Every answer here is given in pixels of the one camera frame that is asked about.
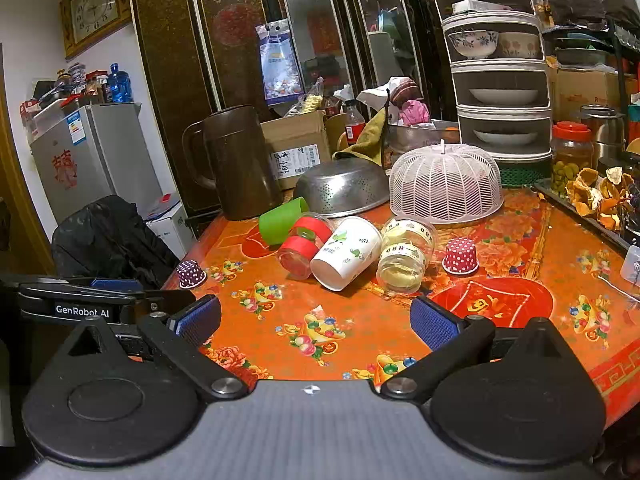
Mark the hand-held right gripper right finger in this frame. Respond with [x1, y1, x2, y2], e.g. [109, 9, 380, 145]
[380, 296, 581, 402]

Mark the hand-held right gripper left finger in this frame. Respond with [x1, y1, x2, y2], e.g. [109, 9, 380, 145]
[65, 294, 249, 403]

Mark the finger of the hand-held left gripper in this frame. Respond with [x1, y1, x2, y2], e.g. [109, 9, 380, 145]
[60, 277, 147, 297]
[131, 289, 197, 325]

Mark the white paper cup leaf print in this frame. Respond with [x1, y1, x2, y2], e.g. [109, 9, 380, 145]
[310, 216, 383, 292]

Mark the green plastic cup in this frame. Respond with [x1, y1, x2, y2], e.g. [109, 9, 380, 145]
[258, 196, 311, 246]

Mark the clear cup with red bands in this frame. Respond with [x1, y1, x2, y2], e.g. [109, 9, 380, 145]
[276, 212, 335, 281]

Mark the purple polka dot cupcake liner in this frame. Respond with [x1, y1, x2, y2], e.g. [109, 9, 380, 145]
[177, 259, 207, 289]

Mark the red polka dot cupcake liner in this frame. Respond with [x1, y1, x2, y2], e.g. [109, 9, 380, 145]
[442, 237, 480, 276]

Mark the white carton box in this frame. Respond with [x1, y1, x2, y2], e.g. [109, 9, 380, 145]
[145, 195, 197, 261]

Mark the clear glass jar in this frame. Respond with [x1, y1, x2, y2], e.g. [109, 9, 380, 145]
[376, 216, 438, 295]

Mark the orange floral tablecloth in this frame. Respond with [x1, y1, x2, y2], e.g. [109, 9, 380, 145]
[162, 185, 640, 431]

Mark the silver small fridge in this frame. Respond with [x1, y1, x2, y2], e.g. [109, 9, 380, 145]
[30, 102, 163, 223]

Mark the white plastic food cover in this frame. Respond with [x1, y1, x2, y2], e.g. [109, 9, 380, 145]
[389, 140, 504, 225]

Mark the brown plastic pitcher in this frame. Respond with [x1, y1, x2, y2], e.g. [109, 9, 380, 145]
[181, 105, 284, 222]

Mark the metal colander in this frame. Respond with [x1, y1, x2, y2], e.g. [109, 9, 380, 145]
[292, 157, 391, 218]

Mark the green woven basket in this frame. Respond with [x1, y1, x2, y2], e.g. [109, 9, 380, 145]
[497, 160, 553, 188]

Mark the clear storage box on fridge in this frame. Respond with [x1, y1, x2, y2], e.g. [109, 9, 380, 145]
[32, 97, 81, 133]

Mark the metal basin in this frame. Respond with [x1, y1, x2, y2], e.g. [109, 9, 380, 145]
[387, 120, 461, 158]

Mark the dark metal tray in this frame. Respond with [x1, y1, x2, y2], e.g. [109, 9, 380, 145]
[532, 177, 640, 256]

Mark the olive green cloth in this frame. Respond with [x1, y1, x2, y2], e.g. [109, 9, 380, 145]
[332, 107, 388, 166]

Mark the jar with red cap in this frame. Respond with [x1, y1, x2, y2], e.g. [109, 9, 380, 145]
[85, 71, 108, 103]

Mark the white plate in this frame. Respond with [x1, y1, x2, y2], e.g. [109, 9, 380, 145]
[472, 130, 538, 147]
[468, 88, 540, 106]

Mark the blue water bottle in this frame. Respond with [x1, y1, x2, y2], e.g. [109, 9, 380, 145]
[107, 63, 133, 104]

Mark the pile of dried orange peels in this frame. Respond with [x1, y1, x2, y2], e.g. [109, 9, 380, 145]
[565, 166, 640, 231]

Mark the clear plastic container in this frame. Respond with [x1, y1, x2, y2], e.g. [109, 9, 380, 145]
[620, 246, 640, 283]

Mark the cardboard box with label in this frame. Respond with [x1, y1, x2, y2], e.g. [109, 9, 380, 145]
[260, 110, 333, 191]

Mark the soda bottle with red label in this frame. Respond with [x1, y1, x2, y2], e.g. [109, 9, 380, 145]
[344, 100, 367, 146]

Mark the pink cloth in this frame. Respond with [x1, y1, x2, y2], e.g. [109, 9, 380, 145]
[397, 100, 431, 127]

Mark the glass jar with red lid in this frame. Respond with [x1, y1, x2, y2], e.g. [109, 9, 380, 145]
[551, 121, 594, 196]

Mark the dark wooden cabinet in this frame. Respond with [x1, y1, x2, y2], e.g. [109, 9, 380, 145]
[120, 0, 441, 221]

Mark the white plastic bag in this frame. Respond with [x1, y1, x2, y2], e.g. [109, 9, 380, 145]
[356, 76, 423, 111]

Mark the clear bag of yellow snacks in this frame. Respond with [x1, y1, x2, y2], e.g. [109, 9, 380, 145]
[292, 80, 326, 118]

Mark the stainless steel kettle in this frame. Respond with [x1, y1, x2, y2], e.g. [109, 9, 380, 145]
[580, 105, 627, 163]

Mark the grey tiered dish cover rack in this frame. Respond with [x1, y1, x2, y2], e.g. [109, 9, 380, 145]
[432, 0, 553, 161]

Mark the hanging blue snack bag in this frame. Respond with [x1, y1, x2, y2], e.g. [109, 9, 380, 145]
[255, 20, 306, 107]

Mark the plain cardboard box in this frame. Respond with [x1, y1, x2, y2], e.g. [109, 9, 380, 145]
[552, 67, 640, 121]

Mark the blue patterned white bowl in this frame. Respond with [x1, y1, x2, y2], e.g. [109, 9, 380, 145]
[447, 30, 499, 59]

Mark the beige floral bowl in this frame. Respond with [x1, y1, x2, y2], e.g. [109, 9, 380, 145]
[497, 32, 543, 60]

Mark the gold framed wall clock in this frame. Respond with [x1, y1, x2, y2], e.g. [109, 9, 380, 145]
[59, 0, 133, 60]

